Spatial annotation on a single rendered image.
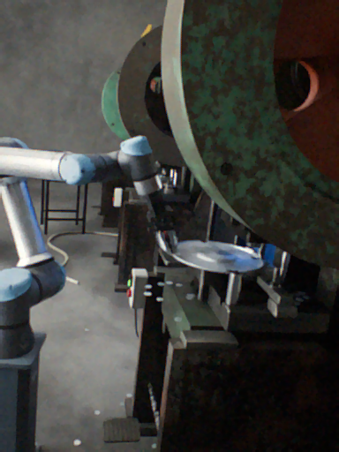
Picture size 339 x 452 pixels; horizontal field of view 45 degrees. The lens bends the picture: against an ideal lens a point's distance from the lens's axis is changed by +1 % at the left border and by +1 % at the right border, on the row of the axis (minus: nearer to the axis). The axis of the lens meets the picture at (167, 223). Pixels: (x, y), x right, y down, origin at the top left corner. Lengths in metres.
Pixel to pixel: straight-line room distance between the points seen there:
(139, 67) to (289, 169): 1.83
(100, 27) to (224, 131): 7.22
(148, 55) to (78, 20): 5.43
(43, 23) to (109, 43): 1.10
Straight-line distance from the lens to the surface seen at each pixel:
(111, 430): 1.53
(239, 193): 0.75
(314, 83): 0.89
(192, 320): 1.17
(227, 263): 1.23
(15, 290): 1.26
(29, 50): 7.88
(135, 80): 2.50
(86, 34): 7.87
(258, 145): 0.75
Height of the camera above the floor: 1.16
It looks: 14 degrees down
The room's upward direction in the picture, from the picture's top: 7 degrees clockwise
